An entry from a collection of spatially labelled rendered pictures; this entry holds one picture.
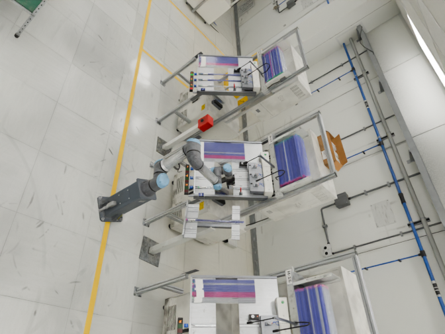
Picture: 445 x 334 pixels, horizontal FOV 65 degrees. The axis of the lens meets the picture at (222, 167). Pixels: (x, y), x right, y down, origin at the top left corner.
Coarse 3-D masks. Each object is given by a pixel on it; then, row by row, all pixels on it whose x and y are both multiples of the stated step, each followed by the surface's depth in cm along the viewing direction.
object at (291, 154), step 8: (296, 136) 338; (280, 144) 347; (288, 144) 340; (296, 144) 333; (304, 144) 342; (280, 152) 342; (288, 152) 336; (296, 152) 329; (304, 152) 332; (280, 160) 338; (288, 160) 331; (296, 160) 325; (304, 160) 323; (280, 168) 333; (288, 168) 327; (296, 168) 320; (304, 168) 318; (280, 176) 329; (288, 176) 322; (296, 176) 316; (304, 176) 313; (280, 184) 324; (288, 184) 324
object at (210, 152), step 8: (208, 144) 365; (216, 144) 366; (224, 144) 367; (232, 144) 368; (240, 144) 369; (208, 152) 359; (216, 152) 360; (224, 152) 361; (232, 152) 361; (240, 152) 362; (208, 160) 353; (216, 160) 353; (224, 160) 355; (232, 160) 355; (240, 160) 356
